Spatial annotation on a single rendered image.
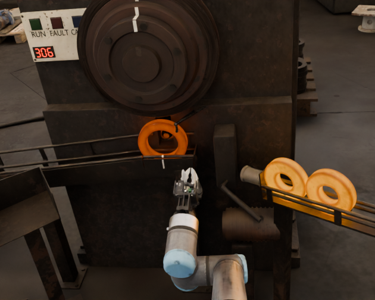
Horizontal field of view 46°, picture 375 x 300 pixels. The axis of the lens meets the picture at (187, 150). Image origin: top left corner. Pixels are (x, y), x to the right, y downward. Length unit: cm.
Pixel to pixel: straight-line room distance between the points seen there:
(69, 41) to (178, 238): 83
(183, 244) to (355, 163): 179
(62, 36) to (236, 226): 93
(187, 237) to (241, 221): 38
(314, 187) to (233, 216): 35
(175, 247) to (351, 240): 126
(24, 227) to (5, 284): 76
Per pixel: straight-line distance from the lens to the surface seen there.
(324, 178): 142
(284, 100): 166
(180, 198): 140
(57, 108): 184
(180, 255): 128
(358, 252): 232
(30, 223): 171
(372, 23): 510
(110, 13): 146
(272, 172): 153
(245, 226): 165
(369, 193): 268
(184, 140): 165
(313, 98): 332
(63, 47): 173
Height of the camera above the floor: 162
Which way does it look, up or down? 32 degrees down
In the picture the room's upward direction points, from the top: 7 degrees counter-clockwise
